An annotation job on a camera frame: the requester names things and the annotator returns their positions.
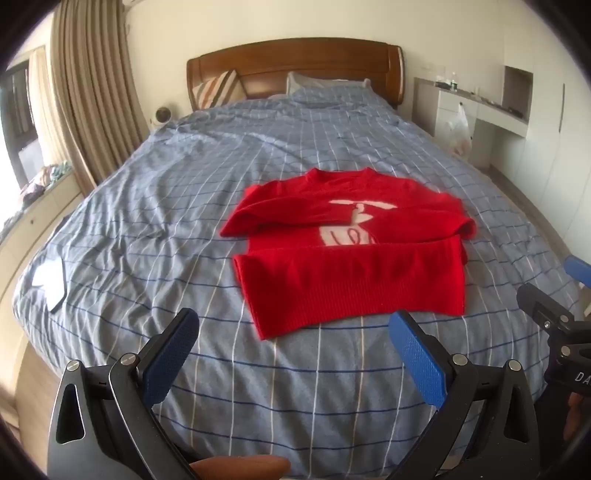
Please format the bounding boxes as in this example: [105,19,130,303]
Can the striped pillow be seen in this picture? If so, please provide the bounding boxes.
[191,70,245,112]

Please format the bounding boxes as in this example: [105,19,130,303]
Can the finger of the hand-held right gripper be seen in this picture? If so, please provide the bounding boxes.
[564,256,591,283]

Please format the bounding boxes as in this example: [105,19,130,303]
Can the white desk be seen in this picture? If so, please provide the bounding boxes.
[413,76,529,169]

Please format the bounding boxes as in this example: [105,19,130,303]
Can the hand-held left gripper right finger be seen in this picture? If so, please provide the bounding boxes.
[389,310,541,480]

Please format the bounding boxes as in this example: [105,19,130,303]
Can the person's left hand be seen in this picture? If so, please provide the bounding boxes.
[189,455,291,480]

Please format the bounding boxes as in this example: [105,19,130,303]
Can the red knit sweater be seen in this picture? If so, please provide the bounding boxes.
[219,167,476,341]

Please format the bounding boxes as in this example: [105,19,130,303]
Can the blue checked duvet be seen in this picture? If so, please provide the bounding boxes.
[11,85,585,480]

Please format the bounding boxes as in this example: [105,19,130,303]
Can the beige curtain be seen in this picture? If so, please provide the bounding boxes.
[48,0,148,197]

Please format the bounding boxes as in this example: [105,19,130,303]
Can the sheer light curtain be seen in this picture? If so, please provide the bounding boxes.
[28,47,70,167]

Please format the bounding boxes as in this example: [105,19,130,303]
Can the grey pillow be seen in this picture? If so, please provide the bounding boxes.
[286,71,372,96]

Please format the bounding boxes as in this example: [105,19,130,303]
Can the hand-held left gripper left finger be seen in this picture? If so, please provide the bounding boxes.
[47,308,200,480]

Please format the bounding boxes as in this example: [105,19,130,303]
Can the window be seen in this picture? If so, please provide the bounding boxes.
[0,65,40,178]

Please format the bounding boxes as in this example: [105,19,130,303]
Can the white wardrobe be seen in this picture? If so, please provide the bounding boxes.
[503,0,591,259]

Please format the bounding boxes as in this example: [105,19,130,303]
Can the white paper sheet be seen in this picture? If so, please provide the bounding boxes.
[31,258,68,315]

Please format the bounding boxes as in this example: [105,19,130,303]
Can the white plastic bag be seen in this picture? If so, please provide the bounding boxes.
[445,102,474,158]

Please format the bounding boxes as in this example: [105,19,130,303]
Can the pile of clothes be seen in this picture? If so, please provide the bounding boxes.
[18,161,73,204]

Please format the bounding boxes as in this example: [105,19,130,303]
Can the window bench cabinet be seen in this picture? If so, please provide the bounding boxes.
[0,173,86,324]

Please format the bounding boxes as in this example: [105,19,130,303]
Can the person's right hand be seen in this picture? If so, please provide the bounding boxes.
[566,392,590,444]

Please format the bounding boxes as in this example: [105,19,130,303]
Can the wooden headboard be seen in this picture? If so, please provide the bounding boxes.
[186,42,406,112]

